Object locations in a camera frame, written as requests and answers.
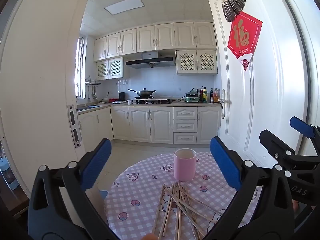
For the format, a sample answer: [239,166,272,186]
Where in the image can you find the ceiling light panel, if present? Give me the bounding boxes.
[104,0,145,15]

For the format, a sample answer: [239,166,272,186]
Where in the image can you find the kitchen window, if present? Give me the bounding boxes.
[75,37,85,98]

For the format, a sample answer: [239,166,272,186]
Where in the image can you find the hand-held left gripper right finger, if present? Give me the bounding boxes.
[207,136,295,240]

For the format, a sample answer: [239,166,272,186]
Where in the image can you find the green countertop appliance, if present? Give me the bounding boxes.
[185,89,200,103]

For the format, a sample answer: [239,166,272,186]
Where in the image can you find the metal door handle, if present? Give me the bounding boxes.
[218,89,232,119]

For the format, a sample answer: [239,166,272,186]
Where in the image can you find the metal door strike plate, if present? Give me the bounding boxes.
[67,104,82,148]

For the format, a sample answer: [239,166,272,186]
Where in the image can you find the lattice door wall cabinet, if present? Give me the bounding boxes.
[176,50,217,75]
[96,57,124,80]

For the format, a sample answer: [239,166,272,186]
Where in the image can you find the red diamond door poster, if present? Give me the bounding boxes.
[227,11,263,72]

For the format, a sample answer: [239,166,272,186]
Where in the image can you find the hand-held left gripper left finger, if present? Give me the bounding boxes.
[27,138,119,240]

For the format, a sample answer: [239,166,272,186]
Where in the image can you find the black gas stove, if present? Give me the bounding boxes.
[132,98,173,105]

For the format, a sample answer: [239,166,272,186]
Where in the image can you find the steel range hood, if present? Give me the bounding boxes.
[125,51,176,69]

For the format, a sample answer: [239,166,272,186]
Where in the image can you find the pink checked tablecloth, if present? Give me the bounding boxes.
[104,152,263,240]

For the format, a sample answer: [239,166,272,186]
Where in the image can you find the steel wok with lid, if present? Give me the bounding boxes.
[128,88,156,98]

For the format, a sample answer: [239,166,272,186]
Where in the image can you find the white door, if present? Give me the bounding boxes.
[208,0,310,160]

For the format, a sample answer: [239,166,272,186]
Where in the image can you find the steel kitchen sink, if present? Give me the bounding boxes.
[77,104,102,112]

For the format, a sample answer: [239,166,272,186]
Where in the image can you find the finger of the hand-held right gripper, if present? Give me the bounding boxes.
[289,116,320,142]
[259,129,320,172]

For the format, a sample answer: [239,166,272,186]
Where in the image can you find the feather fan decoration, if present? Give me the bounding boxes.
[220,0,247,22]

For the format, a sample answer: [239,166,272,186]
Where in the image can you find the blue water bottle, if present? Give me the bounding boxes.
[0,157,19,190]

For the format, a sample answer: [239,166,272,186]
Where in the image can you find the cream base cabinets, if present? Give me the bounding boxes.
[77,106,222,145]

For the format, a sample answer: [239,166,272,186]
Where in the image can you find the hanging kitchen utensils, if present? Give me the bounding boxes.
[87,85,97,103]

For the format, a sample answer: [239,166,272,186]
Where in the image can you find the wall utensil rack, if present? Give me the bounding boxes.
[84,75,102,85]

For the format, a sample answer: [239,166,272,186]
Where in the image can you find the bunch of wooden chopsticks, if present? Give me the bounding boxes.
[152,182,225,240]

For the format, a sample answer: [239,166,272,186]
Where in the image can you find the pink cup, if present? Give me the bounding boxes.
[174,148,197,182]

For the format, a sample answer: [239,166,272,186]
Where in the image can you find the cream upper cabinet row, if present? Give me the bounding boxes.
[93,22,217,62]

